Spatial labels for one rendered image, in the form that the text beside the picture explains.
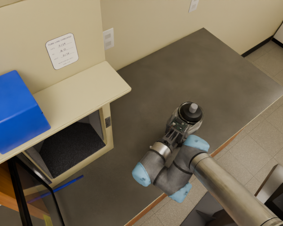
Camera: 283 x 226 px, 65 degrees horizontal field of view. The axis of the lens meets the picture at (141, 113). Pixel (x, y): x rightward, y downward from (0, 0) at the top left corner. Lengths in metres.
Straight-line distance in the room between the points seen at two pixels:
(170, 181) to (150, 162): 0.09
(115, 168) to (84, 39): 0.66
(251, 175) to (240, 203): 1.74
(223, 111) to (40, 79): 0.99
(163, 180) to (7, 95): 0.51
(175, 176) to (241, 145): 1.71
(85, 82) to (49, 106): 0.10
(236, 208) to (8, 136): 0.49
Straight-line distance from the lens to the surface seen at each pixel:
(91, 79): 0.55
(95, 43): 0.55
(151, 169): 0.76
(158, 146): 0.80
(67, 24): 0.49
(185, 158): 0.71
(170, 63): 1.42
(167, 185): 0.75
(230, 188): 0.60
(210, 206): 2.06
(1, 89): 0.46
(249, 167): 2.33
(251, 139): 2.48
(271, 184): 1.22
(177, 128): 0.83
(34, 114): 0.44
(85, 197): 1.02
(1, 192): 0.67
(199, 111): 0.93
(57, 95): 0.54
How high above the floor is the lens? 1.92
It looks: 57 degrees down
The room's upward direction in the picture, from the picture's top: 7 degrees clockwise
